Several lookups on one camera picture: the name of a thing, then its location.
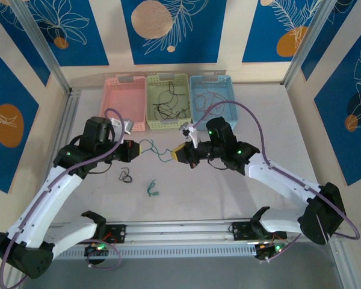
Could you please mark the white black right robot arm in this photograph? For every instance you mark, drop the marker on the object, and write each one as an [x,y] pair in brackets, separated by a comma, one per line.
[276,180]

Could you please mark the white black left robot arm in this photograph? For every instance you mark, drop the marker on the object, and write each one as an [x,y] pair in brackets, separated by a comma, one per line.
[39,204]

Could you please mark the pink plastic basket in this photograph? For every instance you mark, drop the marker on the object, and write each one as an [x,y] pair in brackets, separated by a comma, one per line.
[123,99]

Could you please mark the blue plastic basket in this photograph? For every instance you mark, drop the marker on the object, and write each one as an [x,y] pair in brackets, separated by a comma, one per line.
[228,90]

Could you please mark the green plastic basket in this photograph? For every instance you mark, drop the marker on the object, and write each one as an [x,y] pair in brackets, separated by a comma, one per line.
[180,87]

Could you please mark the left base circuit board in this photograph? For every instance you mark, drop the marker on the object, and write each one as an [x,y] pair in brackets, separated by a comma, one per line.
[96,251]

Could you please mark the base circuit board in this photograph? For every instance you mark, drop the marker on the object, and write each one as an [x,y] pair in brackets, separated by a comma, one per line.
[266,253]
[96,251]

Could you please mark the grey metal panel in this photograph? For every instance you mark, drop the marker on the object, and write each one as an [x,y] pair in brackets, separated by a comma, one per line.
[183,274]

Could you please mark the right base circuit board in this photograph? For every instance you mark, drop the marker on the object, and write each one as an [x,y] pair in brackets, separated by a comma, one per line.
[266,253]

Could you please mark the aluminium side rail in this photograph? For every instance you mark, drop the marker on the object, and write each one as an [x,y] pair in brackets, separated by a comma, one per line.
[69,108]
[340,265]

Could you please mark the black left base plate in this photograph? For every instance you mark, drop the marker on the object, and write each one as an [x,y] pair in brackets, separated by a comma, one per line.
[118,230]

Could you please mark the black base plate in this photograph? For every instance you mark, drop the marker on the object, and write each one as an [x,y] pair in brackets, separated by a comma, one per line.
[240,230]
[118,230]

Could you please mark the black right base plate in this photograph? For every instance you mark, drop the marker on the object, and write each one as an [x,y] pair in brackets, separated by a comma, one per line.
[240,230]

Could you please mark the aluminium frame post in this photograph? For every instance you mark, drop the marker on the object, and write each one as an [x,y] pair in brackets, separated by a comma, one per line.
[304,45]
[42,45]

